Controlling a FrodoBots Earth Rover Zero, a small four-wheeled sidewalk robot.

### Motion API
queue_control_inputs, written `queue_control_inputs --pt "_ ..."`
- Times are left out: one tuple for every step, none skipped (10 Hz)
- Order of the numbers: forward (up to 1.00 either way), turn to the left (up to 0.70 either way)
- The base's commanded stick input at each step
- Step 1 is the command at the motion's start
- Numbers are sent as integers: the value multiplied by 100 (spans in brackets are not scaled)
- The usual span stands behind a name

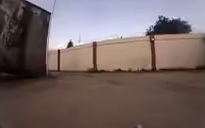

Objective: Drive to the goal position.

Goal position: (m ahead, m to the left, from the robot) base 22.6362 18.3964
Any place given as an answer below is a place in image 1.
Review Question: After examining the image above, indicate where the strip of weeds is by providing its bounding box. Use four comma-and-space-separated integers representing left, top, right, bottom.
86, 65, 205, 74

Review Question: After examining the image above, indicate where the brown dirt road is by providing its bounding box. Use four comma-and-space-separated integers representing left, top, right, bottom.
0, 69, 205, 128

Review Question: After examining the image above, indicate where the small dark tree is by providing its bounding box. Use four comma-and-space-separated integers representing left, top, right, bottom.
66, 38, 75, 49

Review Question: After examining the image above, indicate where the dark leafy tree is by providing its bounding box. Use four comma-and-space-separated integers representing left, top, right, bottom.
145, 14, 193, 37

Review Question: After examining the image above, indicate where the dark weathered concrete building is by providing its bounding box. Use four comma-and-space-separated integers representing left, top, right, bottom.
0, 0, 53, 80

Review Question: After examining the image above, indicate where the pale boundary wall with pillars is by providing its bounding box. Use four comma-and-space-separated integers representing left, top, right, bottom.
46, 31, 205, 72

